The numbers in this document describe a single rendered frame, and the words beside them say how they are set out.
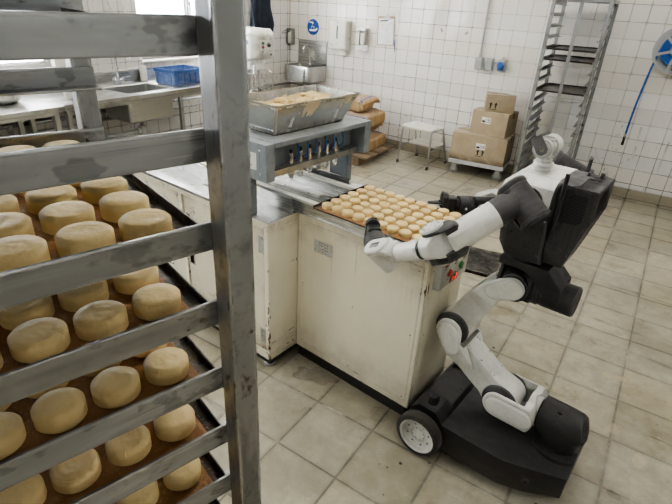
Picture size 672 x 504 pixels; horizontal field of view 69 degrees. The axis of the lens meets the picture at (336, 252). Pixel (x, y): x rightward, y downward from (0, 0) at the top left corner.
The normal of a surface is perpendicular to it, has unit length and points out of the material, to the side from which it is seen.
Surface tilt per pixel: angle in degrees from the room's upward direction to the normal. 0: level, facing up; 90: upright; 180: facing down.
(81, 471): 0
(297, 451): 0
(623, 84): 90
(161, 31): 90
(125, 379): 0
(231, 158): 90
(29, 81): 90
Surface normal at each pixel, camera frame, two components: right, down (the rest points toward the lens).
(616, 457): 0.05, -0.89
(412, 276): -0.63, 0.33
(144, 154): 0.64, 0.38
